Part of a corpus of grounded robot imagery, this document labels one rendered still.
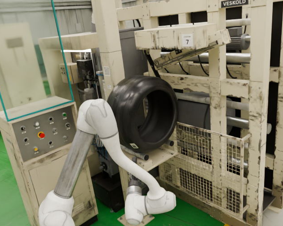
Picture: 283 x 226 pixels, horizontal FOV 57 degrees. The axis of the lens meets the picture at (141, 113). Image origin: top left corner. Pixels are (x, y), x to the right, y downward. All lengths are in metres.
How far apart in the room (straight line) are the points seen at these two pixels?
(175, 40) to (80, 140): 0.95
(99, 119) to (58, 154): 1.15
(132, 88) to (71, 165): 0.68
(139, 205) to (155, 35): 1.20
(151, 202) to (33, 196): 1.21
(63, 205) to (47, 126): 0.94
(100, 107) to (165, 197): 0.60
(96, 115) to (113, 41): 0.94
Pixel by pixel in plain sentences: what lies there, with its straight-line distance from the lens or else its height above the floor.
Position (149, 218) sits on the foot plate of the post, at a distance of 2.80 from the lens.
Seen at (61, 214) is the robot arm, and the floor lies 1.02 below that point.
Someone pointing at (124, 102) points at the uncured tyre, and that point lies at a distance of 1.78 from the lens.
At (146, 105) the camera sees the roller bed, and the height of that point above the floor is 1.09.
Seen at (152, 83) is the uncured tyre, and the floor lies 1.43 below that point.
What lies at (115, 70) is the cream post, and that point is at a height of 1.51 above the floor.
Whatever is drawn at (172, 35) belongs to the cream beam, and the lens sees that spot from 1.90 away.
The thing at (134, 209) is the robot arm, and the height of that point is 0.90.
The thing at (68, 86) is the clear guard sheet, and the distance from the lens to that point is 2.30.
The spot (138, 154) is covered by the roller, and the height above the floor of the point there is 0.92.
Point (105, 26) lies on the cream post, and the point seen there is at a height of 1.85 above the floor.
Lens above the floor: 1.86
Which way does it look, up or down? 19 degrees down
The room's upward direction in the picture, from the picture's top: 7 degrees counter-clockwise
